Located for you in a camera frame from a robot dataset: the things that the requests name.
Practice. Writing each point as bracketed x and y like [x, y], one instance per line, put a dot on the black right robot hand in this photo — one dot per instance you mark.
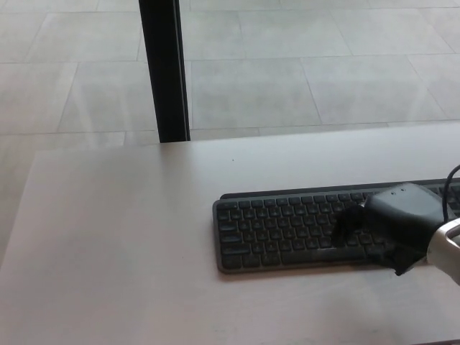
[399, 215]

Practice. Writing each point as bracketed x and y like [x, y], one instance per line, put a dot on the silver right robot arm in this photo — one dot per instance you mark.
[447, 248]

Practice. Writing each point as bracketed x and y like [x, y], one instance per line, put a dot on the black window frame post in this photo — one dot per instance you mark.
[164, 72]

